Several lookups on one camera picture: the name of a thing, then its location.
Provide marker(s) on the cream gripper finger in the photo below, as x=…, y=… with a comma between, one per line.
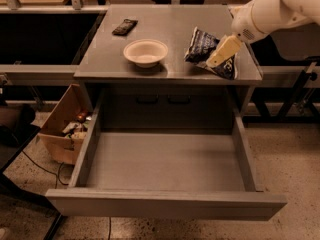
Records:
x=227, y=47

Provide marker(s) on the blue chip bag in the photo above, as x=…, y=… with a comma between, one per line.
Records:
x=202, y=45

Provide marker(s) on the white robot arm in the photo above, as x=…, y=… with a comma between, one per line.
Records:
x=258, y=18

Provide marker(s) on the grey cabinet counter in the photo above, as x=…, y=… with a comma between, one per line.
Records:
x=173, y=25

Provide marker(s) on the open grey top drawer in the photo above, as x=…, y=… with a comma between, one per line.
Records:
x=166, y=161

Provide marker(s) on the white paper bowl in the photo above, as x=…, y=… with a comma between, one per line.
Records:
x=145, y=53

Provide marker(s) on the black snack bar wrapper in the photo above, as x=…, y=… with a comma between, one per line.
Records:
x=125, y=27

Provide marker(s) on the red can in box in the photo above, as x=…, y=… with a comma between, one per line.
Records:
x=81, y=116

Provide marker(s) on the cardboard box with trash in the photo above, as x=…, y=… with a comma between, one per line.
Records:
x=61, y=133

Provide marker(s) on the black right drawer handle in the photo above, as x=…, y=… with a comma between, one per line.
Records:
x=178, y=99

